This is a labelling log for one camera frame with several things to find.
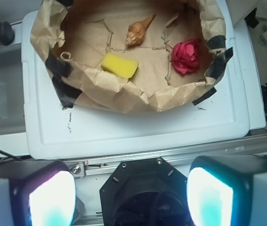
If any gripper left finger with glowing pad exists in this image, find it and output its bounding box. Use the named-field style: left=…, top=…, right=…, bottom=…
left=0, top=161, right=76, bottom=226

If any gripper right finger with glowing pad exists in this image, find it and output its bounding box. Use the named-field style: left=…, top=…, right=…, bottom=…
left=187, top=154, right=267, bottom=226

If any red paper ball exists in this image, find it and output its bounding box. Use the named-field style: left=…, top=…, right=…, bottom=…
left=171, top=39, right=201, bottom=75

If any white plastic bin lid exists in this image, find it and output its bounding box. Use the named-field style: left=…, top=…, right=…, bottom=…
left=22, top=11, right=250, bottom=159

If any clear plastic container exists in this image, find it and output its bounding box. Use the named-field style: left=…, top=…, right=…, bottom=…
left=0, top=61, right=25, bottom=135

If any black tape strip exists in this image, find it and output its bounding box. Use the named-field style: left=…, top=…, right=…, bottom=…
left=52, top=77, right=82, bottom=109
left=205, top=35, right=233, bottom=85
left=45, top=50, right=72, bottom=80
left=193, top=88, right=217, bottom=106

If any yellow sponge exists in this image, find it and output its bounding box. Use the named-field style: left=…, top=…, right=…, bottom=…
left=101, top=53, right=139, bottom=79

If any brown conch seashell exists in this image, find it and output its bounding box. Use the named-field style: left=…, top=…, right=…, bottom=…
left=126, top=14, right=156, bottom=46

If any aluminium extrusion rail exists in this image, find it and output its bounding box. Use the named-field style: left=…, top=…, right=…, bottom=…
left=64, top=131, right=267, bottom=178

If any black octagonal mount plate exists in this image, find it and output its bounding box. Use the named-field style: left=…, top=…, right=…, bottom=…
left=99, top=157, right=193, bottom=226

